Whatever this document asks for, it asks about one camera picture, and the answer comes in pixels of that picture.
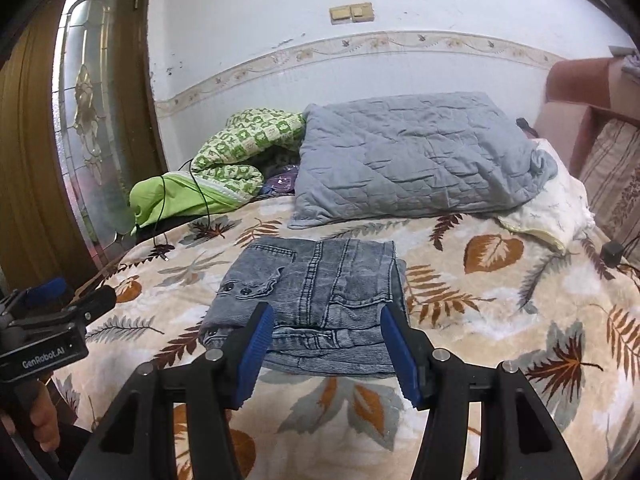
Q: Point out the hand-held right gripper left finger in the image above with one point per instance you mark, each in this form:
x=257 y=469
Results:
x=255 y=355

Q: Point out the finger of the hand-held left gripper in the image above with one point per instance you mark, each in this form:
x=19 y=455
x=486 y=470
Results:
x=95 y=302
x=47 y=291

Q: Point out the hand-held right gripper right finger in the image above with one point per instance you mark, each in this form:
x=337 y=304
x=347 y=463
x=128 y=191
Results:
x=400 y=355

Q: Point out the grey washed denim pants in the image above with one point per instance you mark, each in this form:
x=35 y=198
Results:
x=325 y=280

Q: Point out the person's left hand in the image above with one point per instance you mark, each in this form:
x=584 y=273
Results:
x=45 y=420

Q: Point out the leaf print blanket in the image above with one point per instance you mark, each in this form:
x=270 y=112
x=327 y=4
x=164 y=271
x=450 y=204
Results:
x=500 y=310

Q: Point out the purple cloth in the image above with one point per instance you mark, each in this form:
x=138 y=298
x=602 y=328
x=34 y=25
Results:
x=282 y=180

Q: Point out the wooden door with patterned glass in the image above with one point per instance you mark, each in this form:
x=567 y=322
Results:
x=90 y=110

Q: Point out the grey quilted pillow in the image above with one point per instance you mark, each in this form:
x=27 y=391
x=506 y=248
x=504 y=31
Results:
x=415 y=160

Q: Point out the green patterned quilt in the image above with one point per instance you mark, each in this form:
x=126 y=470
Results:
x=240 y=140

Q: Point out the cream pillow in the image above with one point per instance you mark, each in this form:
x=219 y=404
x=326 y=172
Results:
x=555 y=205

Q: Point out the black charger plug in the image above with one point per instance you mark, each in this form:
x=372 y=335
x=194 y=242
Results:
x=612 y=254

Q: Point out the small black object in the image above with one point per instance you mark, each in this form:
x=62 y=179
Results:
x=524 y=126

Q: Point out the striped floral cushion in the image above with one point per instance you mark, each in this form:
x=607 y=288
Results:
x=615 y=180

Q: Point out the pink upholstered sofa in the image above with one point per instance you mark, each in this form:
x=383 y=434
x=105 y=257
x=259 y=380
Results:
x=565 y=110

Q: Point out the white garment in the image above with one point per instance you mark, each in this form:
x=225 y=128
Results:
x=631 y=66

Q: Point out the beige wall switch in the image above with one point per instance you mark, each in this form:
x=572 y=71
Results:
x=362 y=11
x=340 y=14

